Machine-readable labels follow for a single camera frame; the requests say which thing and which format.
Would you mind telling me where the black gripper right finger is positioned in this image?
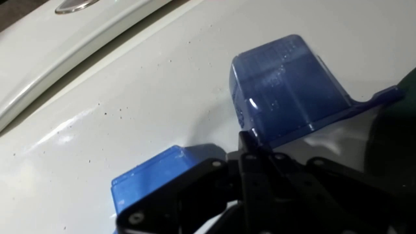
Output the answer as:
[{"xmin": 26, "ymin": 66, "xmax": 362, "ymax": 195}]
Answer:
[{"xmin": 259, "ymin": 149, "xmax": 416, "ymax": 234}]

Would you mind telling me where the blue plastic scoop cup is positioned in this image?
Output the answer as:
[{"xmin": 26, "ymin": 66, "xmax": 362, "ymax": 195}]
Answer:
[{"xmin": 109, "ymin": 144, "xmax": 226, "ymax": 218}]

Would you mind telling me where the white washing machine top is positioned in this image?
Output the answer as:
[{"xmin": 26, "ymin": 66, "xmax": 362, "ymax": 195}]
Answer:
[{"xmin": 0, "ymin": 0, "xmax": 416, "ymax": 234}]

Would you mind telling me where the purple plastic scoop cup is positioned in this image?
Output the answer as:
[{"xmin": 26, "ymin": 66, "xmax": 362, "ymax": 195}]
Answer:
[{"xmin": 228, "ymin": 34, "xmax": 407, "ymax": 151}]

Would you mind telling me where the grey washer lid latch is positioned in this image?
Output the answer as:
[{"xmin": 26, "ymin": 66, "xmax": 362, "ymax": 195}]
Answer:
[{"xmin": 53, "ymin": 0, "xmax": 102, "ymax": 14}]

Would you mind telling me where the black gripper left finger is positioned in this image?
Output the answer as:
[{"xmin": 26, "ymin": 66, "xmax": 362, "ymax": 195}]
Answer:
[{"xmin": 113, "ymin": 128, "xmax": 272, "ymax": 234}]

